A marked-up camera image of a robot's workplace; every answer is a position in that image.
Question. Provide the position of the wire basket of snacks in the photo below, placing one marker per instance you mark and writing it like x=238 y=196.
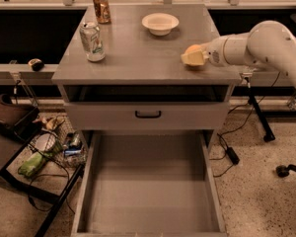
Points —
x=59 y=141

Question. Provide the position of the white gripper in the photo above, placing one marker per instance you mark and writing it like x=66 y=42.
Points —
x=214 y=54

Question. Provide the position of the white bowl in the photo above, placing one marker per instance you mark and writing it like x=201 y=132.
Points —
x=160 y=24

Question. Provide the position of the orange fruit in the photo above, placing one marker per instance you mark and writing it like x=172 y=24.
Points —
x=193 y=48

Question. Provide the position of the black power adapter with cable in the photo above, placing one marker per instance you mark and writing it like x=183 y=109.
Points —
x=228 y=150

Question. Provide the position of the open grey middle drawer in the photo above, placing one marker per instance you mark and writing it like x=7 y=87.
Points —
x=148 y=186

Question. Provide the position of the black chair caster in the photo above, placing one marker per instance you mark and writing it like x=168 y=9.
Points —
x=283 y=171

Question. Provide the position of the green chip bag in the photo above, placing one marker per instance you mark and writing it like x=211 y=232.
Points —
x=32 y=165

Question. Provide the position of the green white soda can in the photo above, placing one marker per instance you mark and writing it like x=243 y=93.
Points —
x=90 y=35

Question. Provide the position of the grey drawer cabinet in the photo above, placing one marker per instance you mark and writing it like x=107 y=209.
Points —
x=142 y=68

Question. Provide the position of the small black round device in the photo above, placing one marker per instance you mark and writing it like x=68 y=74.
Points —
x=36 y=64

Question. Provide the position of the orange brown soda can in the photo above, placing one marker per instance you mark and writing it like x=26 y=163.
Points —
x=102 y=11

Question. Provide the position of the grey top drawer black handle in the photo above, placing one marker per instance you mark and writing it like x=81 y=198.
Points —
x=146 y=116

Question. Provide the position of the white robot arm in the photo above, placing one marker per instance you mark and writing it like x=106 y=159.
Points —
x=268 y=44

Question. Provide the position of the black tripod stand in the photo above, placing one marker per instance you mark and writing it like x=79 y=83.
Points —
x=269 y=136

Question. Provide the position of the dark brown bag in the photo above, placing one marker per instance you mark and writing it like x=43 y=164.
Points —
x=16 y=119

